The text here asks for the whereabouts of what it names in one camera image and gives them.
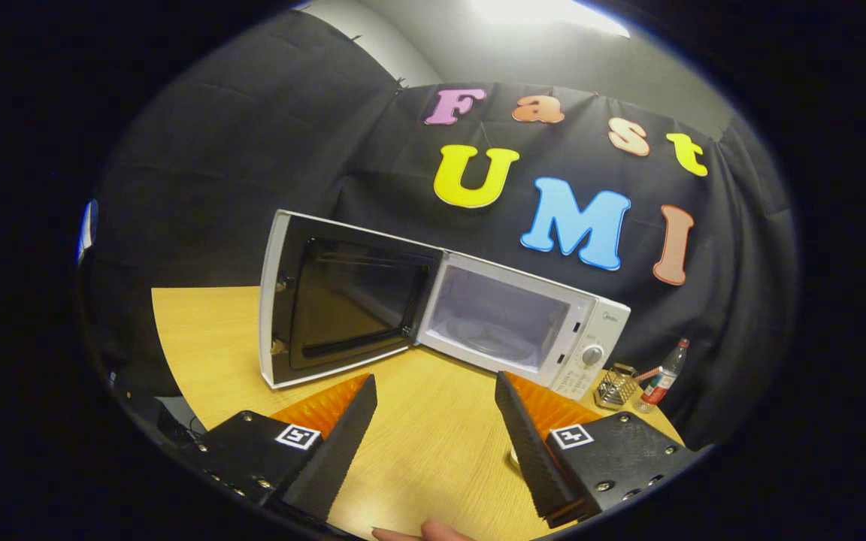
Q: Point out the white microwave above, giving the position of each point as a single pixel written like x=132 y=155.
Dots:
x=607 y=319

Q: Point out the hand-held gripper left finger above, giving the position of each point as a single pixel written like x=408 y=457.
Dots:
x=339 y=451

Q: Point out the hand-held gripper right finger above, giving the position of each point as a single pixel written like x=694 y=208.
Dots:
x=531 y=451

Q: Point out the computer monitor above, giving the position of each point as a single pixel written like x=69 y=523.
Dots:
x=87 y=229

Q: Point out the black backdrop cloth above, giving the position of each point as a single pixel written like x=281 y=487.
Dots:
x=252 y=150

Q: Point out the clear bottle red label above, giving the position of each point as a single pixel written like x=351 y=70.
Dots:
x=662 y=376

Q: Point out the red white striped straw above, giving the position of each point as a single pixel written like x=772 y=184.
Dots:
x=649 y=373

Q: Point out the ceiling light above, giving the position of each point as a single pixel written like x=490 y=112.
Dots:
x=546 y=11

